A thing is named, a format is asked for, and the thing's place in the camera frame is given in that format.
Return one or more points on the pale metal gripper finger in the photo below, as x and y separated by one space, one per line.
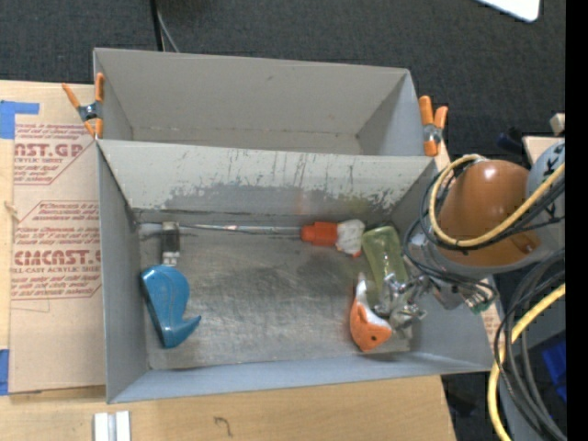
396 286
404 317

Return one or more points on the brown cardboard board, red print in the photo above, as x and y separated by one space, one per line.
50 320

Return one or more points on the grey metal bin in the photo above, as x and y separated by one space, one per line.
257 292

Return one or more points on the small clear glass bottle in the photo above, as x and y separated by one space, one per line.
170 242

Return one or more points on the yellow-green clear plastic bottle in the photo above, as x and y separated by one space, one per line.
381 255

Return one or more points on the orange and white toy fish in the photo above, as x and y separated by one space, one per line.
366 329

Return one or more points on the blue plastic toy whale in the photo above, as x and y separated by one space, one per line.
167 301

